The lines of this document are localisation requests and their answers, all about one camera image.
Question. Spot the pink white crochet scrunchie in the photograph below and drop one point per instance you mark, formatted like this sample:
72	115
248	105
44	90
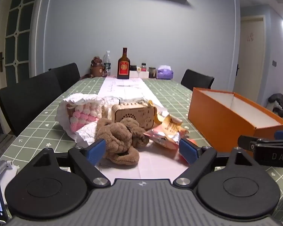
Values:
81	115

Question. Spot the white interior door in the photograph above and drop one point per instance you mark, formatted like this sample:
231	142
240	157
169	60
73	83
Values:
251	57

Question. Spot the dark glass jar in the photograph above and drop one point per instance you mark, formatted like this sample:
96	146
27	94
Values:
152	72

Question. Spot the brown liquor bottle red label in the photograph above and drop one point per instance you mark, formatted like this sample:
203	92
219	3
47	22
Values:
124	66

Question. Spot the wooden radio box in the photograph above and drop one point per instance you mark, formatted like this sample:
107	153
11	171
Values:
144	113

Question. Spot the brown plush toy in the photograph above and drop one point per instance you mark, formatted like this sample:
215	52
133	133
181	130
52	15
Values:
123	140

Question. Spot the white deer print runner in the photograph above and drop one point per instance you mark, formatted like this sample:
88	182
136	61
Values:
156	161

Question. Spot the white tissue paper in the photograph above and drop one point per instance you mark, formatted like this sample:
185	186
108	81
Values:
85	136

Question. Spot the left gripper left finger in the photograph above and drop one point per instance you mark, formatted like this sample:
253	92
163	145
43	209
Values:
83	163

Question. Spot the black lidded jar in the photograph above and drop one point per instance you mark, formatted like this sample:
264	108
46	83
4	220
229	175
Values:
133	68

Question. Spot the brown bear figurine jar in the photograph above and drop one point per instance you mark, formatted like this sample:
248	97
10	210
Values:
97	69

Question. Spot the black chair far left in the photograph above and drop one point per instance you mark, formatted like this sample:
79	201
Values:
67	75

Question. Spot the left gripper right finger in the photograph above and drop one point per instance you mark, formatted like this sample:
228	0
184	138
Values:
200	160

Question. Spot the clear plastic water bottle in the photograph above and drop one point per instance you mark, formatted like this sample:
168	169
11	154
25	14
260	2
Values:
107	63

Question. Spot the small red label jar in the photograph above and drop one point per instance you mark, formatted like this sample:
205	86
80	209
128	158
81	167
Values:
143	67

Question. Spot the black chair right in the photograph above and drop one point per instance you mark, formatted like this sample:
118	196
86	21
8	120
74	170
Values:
192	79

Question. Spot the purple tissue box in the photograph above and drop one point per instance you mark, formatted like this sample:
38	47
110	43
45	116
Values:
164	72

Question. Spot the white small box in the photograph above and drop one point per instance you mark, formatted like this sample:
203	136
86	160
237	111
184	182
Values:
139	74

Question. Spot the glass panel door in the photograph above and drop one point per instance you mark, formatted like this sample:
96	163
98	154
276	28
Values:
15	32

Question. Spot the orange snack wrapper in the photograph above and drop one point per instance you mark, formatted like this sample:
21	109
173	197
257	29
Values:
167	130

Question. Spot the orange cardboard box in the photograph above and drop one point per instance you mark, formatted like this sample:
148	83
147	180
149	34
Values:
222	117

